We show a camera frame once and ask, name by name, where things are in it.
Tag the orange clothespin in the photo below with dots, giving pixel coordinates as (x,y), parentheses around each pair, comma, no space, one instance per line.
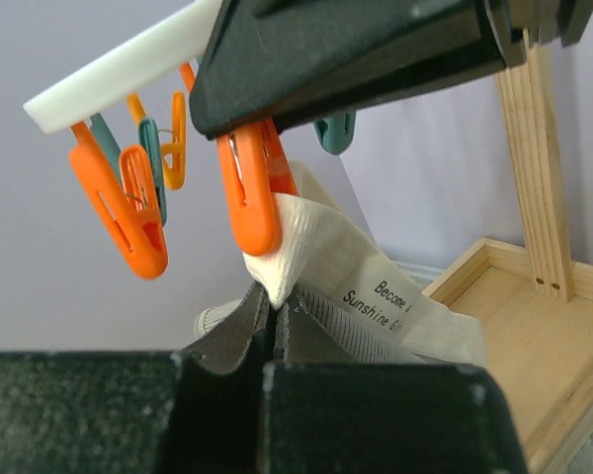
(254,167)
(173,152)
(126,203)

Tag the wooden hanging rack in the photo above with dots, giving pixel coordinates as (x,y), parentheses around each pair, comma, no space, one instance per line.
(534,302)

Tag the white round clip hanger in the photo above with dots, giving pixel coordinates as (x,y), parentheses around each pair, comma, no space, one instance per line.
(125,69)

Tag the teal clothespin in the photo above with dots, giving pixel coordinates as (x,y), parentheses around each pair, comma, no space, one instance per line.
(148,137)
(335,134)

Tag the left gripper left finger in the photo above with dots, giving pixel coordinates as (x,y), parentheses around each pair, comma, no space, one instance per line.
(188,411)

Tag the teal clothespin front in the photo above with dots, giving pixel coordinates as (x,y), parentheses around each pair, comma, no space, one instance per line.
(148,137)

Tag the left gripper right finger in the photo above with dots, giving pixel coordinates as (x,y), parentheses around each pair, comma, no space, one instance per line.
(324,413)

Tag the teal clothespin right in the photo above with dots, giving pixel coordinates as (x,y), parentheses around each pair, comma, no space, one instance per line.
(335,134)

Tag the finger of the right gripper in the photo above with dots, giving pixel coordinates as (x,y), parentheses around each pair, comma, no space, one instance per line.
(298,61)

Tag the grey underwear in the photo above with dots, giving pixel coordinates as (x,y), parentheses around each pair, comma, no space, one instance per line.
(360,297)

